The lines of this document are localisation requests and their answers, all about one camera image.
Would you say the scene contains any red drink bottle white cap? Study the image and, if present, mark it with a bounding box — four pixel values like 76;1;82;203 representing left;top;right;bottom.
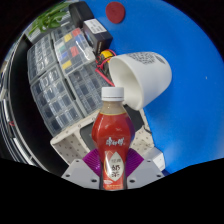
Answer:
91;86;136;192

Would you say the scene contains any flat round red coaster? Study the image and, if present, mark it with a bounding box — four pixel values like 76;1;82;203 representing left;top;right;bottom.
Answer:
105;1;127;24

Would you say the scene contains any white paper cup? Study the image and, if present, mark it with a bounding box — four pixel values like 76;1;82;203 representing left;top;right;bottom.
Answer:
108;50;173;111

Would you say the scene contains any flat black pouch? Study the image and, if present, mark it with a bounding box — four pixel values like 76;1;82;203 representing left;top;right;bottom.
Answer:
68;1;95;29

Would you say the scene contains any small black labelled box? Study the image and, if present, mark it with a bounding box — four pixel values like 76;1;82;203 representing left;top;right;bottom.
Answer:
82;18;114;54

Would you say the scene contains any grey parts drawer cabinet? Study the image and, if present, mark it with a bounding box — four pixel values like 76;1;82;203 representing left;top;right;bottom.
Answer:
26;33;56;84
30;66;84;136
66;63;113;116

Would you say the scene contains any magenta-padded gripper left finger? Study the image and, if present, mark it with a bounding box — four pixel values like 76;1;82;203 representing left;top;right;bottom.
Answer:
61;147;103;190

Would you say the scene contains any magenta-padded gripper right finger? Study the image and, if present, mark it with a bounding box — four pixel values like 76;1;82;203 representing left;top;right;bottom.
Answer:
124;148;165;190

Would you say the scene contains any green potted plant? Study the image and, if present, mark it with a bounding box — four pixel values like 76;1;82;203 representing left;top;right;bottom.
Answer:
28;3;73;36

